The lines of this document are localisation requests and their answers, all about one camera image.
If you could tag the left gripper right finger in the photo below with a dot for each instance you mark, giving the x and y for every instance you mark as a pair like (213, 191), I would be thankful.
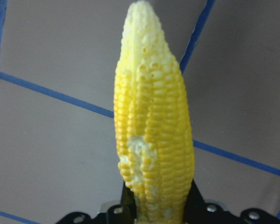
(194, 205)

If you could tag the yellow corn cob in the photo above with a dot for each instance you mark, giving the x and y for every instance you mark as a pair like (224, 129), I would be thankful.
(152, 124)

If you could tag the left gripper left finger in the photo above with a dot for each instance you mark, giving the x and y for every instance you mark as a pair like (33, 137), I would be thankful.
(128, 201)

